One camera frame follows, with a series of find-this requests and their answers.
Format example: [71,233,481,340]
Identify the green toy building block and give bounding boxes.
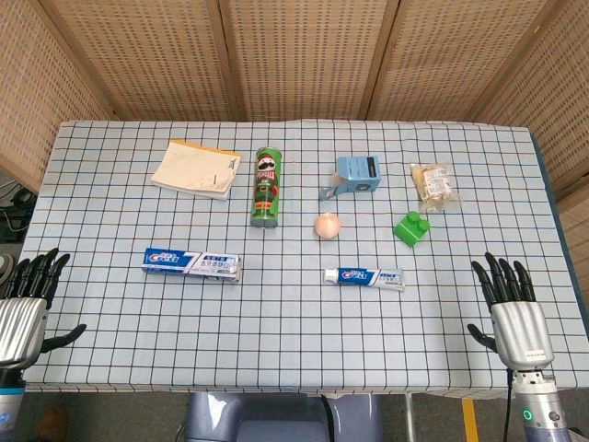
[392,209,432,250]

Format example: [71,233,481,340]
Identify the clear bag of snacks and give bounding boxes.
[410,161,463,215]

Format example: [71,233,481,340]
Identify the blue toothpaste paper box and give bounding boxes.
[141,247,244,285]

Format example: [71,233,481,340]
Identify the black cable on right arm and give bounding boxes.
[502,367,514,442]

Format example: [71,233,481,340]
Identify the blue checked tablecloth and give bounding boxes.
[19,118,583,398]

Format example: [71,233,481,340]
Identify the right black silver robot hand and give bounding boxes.
[466,250,556,371]

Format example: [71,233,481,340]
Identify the light blue open carton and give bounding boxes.
[318,155,385,204]

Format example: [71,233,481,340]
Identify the green Pringles can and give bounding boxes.
[249,145,283,230]

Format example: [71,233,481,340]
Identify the white blue toothpaste tube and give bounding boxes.
[322,267,407,293]

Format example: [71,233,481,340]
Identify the black cables on floor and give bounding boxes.
[0,179,39,243]

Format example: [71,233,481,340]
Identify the peach egg-shaped ball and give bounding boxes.
[314,212,343,241]

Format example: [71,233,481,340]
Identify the woven bamboo folding screen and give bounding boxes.
[0,0,589,286]

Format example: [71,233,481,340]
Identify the cream notebook with yellow spine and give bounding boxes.
[151,138,244,203]

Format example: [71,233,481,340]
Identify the black cable on robot base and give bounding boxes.
[320,394,334,442]

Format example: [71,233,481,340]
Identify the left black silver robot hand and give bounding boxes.
[0,247,87,370]

